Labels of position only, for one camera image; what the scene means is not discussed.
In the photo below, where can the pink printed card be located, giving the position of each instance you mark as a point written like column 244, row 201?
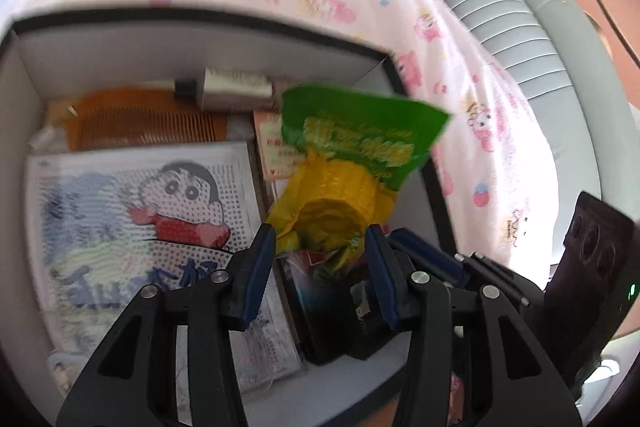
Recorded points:
column 267, row 147

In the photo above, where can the cartoon bead board pack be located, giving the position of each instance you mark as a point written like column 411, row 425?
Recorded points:
column 125, row 217

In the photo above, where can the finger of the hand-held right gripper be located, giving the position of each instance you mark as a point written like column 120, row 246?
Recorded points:
column 435, row 257

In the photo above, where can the green yellow snack packet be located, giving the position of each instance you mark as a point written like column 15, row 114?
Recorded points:
column 350, row 142

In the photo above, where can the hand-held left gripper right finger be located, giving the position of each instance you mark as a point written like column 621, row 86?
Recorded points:
column 382, row 287

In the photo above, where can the black glossy packet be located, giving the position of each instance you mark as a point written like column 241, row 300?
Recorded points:
column 320, row 317

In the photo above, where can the black cardboard box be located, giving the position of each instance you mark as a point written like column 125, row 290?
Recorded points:
column 125, row 52

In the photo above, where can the silver tube with black cap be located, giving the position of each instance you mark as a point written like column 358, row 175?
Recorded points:
column 235, row 87

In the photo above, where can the orange comb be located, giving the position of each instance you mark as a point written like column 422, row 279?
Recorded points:
column 145, row 127

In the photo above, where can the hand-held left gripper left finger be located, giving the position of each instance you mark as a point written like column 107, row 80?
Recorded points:
column 257, row 277

